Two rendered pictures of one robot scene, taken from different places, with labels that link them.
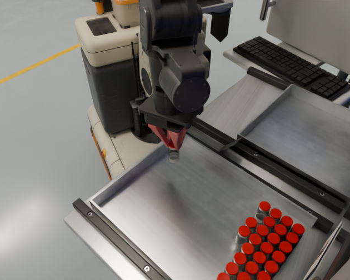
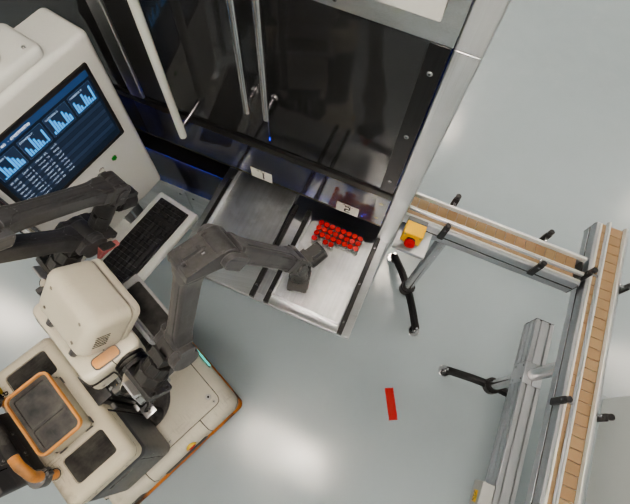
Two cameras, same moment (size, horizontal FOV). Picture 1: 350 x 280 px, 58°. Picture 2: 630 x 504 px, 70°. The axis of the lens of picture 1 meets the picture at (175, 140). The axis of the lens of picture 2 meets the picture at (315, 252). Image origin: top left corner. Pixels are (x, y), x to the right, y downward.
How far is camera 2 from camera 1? 1.28 m
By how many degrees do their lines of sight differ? 56
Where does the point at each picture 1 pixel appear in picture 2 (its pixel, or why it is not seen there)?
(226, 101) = (223, 275)
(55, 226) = (267, 477)
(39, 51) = not seen: outside the picture
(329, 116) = (222, 210)
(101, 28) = (95, 453)
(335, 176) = (274, 208)
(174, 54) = (312, 255)
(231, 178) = not seen: hidden behind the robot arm
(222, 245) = (334, 256)
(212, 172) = not seen: hidden behind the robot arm
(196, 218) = (324, 271)
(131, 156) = (193, 409)
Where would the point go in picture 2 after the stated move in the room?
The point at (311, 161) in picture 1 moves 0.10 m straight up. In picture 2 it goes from (267, 220) to (265, 208)
